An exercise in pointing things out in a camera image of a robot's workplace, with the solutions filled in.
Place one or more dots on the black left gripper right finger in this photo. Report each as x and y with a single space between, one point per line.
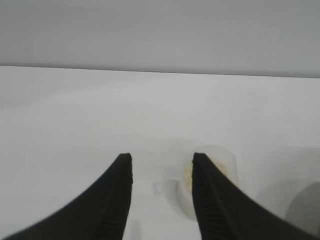
225 212

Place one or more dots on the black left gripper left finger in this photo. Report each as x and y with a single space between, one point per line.
100 212

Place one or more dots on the clear measuring cup with rice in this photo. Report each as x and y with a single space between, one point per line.
185 200

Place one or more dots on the stainless steel bowl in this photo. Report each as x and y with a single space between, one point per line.
307 200

